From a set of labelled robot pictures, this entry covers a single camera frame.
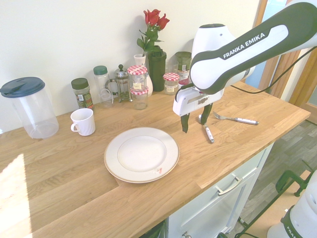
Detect green-lid spice jar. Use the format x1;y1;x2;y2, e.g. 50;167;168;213
71;77;95;112

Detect glass jar red gingham lid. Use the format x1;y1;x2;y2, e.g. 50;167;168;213
130;86;150;111
127;64;149;90
162;72;180;96

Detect dark green shaker bottle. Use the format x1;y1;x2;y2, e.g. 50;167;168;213
147;46;167;92

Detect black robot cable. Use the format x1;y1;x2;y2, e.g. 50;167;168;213
230;46;317;94

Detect small clear plastic cup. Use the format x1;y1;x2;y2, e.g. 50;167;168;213
100;88;115;109

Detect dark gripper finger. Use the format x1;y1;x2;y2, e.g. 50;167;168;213
180;113;191;134
201;103;213;125

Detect clear bottle with green lid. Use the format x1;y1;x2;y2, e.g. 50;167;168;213
93;65;110;105

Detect white ceramic vase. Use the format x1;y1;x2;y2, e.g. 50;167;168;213
134;54;153;94

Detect green metal clamp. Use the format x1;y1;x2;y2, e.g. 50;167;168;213
274;169;311;197

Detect white kitchen cabinet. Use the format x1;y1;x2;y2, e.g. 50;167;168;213
167;142;276;238

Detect metal drawer handle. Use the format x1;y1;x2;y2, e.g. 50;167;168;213
214;176;243;197

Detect wooden door frame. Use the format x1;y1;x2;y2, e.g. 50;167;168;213
257;0;317;106

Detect red roses bunch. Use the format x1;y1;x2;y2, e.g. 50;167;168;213
136;9;171;57

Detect silver spoon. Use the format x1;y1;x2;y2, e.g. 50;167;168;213
198;115;214;144

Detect clear pitcher with blue lid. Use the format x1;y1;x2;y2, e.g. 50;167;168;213
0;76;60;140

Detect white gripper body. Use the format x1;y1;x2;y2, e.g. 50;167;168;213
172;85;213;117

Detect labelled jar with green lid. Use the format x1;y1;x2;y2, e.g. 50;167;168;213
174;51;193;86

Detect clear drinking glass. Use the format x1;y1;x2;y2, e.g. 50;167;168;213
164;59;179;75

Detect glass French press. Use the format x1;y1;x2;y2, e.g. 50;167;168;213
106;63;131;103

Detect white plate with gold rim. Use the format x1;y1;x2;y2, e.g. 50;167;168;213
104;127;180;184

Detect white ceramic mug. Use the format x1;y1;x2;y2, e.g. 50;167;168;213
70;108;97;137

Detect white handled metal fork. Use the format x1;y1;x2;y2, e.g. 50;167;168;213
212;111;260;126

